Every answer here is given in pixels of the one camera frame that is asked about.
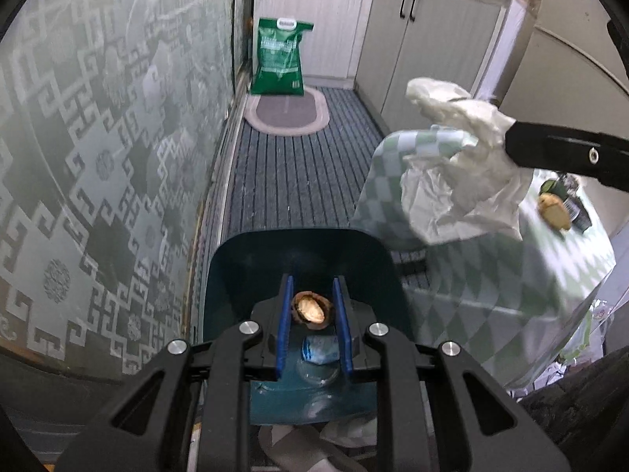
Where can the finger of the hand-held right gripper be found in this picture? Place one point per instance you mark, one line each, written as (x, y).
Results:
(565, 150)

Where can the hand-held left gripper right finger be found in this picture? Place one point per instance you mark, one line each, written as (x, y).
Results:
(344, 329)

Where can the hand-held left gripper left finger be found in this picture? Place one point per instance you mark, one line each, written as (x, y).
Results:
(284, 324)

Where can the walnut shell half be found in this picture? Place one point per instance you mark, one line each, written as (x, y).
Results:
(309, 309)

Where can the plastic bottle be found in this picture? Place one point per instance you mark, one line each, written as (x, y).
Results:
(319, 349)

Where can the dark teal trash bin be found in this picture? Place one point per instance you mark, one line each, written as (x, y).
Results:
(255, 265)

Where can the white tissue paper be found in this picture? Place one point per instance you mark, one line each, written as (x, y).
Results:
(457, 191)

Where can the black printed box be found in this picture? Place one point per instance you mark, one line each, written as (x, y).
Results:
(580, 211)

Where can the beige refrigerator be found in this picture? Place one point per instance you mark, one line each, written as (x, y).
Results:
(580, 59)

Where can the grey slipper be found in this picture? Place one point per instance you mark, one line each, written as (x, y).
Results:
(304, 447)

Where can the green white checkered tablecloth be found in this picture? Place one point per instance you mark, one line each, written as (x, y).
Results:
(467, 295)

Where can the dark striped floor mat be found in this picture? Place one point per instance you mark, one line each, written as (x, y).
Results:
(295, 177)

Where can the grey oval floor mat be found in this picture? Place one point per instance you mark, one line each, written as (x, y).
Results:
(290, 113)

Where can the frosted patterned sliding door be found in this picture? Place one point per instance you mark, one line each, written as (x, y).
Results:
(98, 157)

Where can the green rice bag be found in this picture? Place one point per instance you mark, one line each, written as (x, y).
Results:
(277, 59)

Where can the white base cabinet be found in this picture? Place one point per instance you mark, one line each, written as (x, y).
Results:
(314, 19)

